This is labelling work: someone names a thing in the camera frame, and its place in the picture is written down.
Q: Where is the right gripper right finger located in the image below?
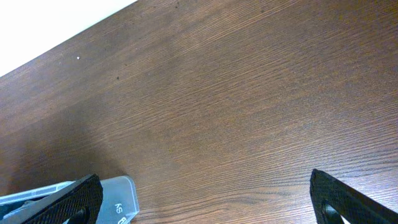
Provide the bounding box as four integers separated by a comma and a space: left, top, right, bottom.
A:
310, 169, 397, 224

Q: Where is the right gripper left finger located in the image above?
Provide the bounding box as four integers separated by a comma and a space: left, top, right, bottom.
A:
1, 174, 103, 224

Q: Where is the clear plastic storage bin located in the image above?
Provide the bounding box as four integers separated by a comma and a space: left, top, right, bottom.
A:
1, 176, 139, 224

